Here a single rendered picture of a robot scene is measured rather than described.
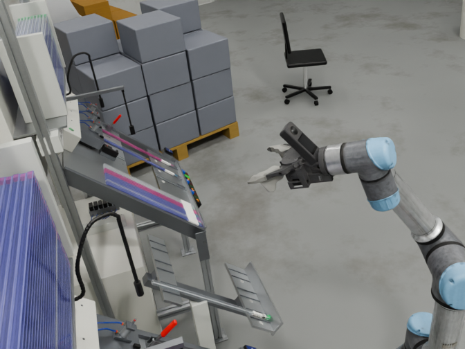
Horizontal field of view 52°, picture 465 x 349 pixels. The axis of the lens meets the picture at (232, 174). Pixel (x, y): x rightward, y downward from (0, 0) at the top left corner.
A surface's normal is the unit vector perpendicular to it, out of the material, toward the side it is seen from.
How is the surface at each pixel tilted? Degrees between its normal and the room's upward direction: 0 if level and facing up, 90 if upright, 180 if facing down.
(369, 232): 0
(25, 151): 90
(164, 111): 90
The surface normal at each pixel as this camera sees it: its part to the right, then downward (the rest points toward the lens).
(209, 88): 0.57, 0.40
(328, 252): -0.10, -0.83
